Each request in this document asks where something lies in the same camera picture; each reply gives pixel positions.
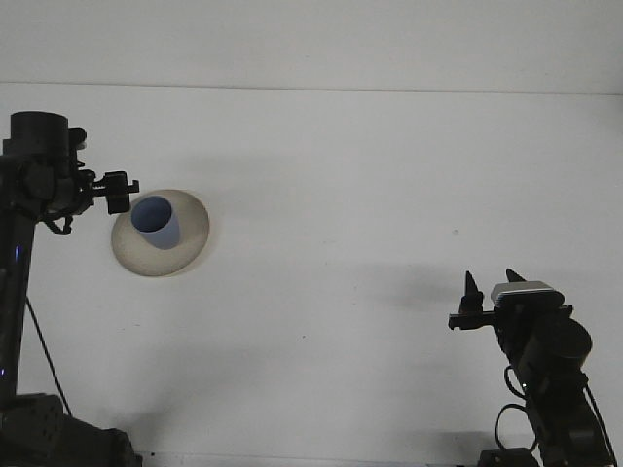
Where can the pale blue cup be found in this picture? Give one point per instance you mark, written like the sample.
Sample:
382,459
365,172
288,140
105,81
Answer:
163,233

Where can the pale round plate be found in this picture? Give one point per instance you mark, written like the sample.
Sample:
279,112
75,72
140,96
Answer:
190,243

